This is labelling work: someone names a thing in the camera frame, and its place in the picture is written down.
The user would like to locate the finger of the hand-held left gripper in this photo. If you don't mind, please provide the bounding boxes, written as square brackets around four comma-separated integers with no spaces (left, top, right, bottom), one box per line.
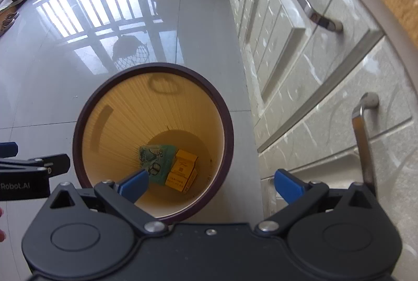
[0,143,18,158]
[0,154,71,174]

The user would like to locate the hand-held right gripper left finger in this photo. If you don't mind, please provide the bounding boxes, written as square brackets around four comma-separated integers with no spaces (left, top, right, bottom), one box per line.
[48,168,169,236]

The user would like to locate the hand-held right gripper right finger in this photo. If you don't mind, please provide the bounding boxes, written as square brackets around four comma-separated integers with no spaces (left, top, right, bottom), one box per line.
[255,169,376,237]

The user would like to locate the yellow bin with dark rim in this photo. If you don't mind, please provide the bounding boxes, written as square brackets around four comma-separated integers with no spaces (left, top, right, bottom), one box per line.
[72,62,235,223]

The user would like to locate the person's left hand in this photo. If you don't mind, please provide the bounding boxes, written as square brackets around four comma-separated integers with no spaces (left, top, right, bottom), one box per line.
[0,207,7,243]

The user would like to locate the green packet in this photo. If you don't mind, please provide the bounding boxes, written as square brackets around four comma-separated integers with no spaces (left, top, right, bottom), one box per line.
[139,144,177,186]

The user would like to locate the yellow cardboard box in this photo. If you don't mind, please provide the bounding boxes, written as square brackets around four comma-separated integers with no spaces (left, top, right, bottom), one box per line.
[166,150,200,194]

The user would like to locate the white cabinet drawers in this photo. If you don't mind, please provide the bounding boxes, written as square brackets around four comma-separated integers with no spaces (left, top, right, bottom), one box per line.
[217,0,418,236]

